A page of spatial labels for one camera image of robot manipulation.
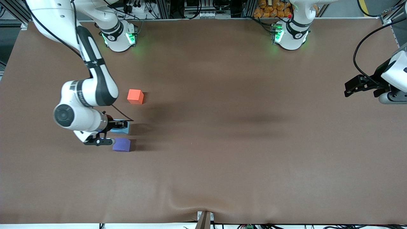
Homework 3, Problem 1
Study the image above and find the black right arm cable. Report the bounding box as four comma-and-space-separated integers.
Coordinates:
25, 0, 134, 123

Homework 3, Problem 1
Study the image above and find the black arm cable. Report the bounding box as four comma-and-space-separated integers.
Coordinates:
25, 0, 134, 123
353, 17, 407, 89

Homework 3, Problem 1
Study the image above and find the white power strip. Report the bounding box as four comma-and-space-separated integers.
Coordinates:
125, 3, 150, 15

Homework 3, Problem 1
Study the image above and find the blue cube block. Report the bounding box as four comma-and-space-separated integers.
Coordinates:
110, 120, 130, 134

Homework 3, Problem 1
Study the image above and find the aluminium frame profile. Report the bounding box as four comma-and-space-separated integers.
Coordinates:
0, 0, 43, 31
380, 3, 407, 51

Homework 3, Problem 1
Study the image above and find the purple cube block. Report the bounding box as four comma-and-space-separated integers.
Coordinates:
113, 138, 131, 152

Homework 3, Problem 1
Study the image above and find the orange cube block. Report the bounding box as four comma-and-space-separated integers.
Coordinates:
127, 89, 144, 105

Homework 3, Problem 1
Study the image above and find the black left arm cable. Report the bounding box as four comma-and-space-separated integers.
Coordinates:
353, 17, 407, 89

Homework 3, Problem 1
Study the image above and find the brown table cover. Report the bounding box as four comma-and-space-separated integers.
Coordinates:
0, 17, 407, 225

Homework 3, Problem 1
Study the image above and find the white terminal block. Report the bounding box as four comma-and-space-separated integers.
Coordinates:
197, 11, 223, 19

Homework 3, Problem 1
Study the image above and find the pile of orange objects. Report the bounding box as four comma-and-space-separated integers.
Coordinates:
254, 0, 293, 18

